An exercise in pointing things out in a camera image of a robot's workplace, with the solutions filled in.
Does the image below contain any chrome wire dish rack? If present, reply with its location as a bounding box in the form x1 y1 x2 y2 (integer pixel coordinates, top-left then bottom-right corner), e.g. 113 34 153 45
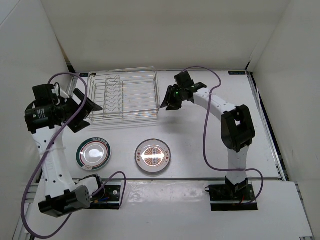
87 67 160 125

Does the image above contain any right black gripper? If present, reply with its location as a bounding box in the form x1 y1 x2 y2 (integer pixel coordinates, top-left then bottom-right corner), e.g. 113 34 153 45
160 85 185 111

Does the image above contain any orange sunburst plate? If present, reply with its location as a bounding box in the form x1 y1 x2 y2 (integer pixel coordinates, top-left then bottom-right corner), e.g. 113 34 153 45
134 138 172 176

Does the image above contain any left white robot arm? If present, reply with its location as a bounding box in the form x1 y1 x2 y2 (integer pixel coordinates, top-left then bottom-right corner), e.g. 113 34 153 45
24 83 105 218

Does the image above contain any green rimmed white plate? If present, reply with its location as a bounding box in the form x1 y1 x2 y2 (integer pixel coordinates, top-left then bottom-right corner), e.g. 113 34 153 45
75 137 112 171

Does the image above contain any small dark wall label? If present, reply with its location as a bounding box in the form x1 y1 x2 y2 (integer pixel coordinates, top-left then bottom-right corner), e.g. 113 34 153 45
228 70 246 76

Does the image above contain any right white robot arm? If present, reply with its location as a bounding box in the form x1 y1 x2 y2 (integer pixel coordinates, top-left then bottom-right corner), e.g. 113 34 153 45
161 70 256 200

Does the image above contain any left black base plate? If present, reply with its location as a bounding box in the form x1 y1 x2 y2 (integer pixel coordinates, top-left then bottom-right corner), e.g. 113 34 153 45
89 181 123 210

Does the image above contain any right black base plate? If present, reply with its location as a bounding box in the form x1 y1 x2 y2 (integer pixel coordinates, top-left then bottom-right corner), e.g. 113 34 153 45
204 184 258 212

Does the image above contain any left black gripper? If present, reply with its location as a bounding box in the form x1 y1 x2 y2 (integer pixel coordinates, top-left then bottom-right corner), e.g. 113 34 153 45
59 88 103 133

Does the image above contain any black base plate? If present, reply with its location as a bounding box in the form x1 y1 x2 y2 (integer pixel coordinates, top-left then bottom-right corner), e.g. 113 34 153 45
89 181 123 210
204 184 258 212

